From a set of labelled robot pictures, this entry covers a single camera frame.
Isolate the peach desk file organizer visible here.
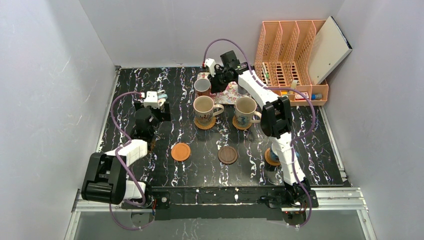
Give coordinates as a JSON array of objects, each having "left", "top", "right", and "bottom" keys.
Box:
[{"left": 254, "top": 20, "right": 329, "bottom": 106}]

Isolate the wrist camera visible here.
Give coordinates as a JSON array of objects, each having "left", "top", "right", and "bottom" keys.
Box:
[
  {"left": 143, "top": 91, "right": 160, "bottom": 109},
  {"left": 202, "top": 58, "right": 216, "bottom": 77}
]

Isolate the light wooden round coaster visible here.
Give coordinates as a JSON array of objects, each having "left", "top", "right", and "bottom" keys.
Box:
[{"left": 264, "top": 148, "right": 281, "bottom": 167}]

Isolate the terracotta round coaster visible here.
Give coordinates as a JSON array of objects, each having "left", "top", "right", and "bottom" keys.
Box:
[{"left": 171, "top": 142, "right": 191, "bottom": 162}]

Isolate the blue mug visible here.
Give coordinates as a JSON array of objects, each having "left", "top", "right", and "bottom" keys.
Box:
[{"left": 269, "top": 148, "right": 280, "bottom": 162}]

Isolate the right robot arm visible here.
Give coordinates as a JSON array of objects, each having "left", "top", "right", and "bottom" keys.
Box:
[{"left": 202, "top": 50, "right": 314, "bottom": 209}]

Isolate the woven rattan coaster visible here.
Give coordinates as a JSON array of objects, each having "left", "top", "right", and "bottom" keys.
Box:
[
  {"left": 232, "top": 116, "right": 252, "bottom": 131},
  {"left": 194, "top": 116, "right": 216, "bottom": 130}
]

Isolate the white pink stapler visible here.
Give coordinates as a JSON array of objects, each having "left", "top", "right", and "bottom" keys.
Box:
[{"left": 158, "top": 98, "right": 166, "bottom": 110}]

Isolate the floral serving tray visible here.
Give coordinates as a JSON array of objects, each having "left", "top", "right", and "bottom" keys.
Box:
[{"left": 195, "top": 72, "right": 248, "bottom": 105}]

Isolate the aluminium front rail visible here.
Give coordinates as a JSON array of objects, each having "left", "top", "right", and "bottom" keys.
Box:
[{"left": 64, "top": 187, "right": 377, "bottom": 240}]

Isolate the blue cap bottle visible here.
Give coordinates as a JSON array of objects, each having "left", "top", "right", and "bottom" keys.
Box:
[{"left": 310, "top": 93, "right": 323, "bottom": 101}]

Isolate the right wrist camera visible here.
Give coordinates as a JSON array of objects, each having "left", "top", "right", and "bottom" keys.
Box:
[{"left": 202, "top": 58, "right": 216, "bottom": 77}]

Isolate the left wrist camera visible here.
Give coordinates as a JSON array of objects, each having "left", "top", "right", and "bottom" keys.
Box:
[{"left": 143, "top": 91, "right": 160, "bottom": 109}]

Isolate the white board binder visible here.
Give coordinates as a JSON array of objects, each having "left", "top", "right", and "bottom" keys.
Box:
[{"left": 308, "top": 16, "right": 353, "bottom": 85}]

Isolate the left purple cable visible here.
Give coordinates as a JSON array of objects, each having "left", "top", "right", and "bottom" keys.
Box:
[{"left": 108, "top": 91, "right": 147, "bottom": 232}]

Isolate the pink floral mug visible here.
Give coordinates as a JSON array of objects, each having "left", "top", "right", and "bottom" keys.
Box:
[{"left": 193, "top": 78, "right": 211, "bottom": 97}]

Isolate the red card box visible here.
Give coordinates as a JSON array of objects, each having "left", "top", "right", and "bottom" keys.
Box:
[{"left": 295, "top": 92, "right": 309, "bottom": 101}]

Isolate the dark walnut round coaster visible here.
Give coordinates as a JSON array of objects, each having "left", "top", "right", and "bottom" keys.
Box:
[{"left": 217, "top": 146, "right": 238, "bottom": 165}]

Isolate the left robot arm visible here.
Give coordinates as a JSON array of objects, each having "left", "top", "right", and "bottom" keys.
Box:
[{"left": 81, "top": 99, "right": 171, "bottom": 207}]

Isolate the beige mug with number three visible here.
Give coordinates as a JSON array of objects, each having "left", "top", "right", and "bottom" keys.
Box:
[{"left": 234, "top": 96, "right": 262, "bottom": 127}]

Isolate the green white marker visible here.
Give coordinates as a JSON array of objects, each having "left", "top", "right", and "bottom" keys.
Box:
[{"left": 262, "top": 62, "right": 271, "bottom": 86}]

